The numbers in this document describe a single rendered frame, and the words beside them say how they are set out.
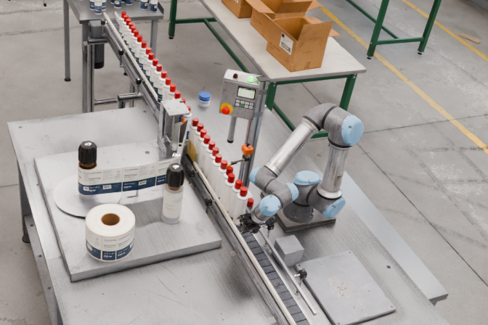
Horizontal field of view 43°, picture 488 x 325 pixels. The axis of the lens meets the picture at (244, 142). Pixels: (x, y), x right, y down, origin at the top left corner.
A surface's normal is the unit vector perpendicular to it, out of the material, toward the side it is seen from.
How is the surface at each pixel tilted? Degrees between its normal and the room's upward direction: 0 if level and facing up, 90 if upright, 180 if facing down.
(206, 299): 0
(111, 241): 90
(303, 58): 90
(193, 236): 0
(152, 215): 0
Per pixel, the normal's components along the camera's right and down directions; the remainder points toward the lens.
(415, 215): 0.15, -0.80
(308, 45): 0.49, 0.58
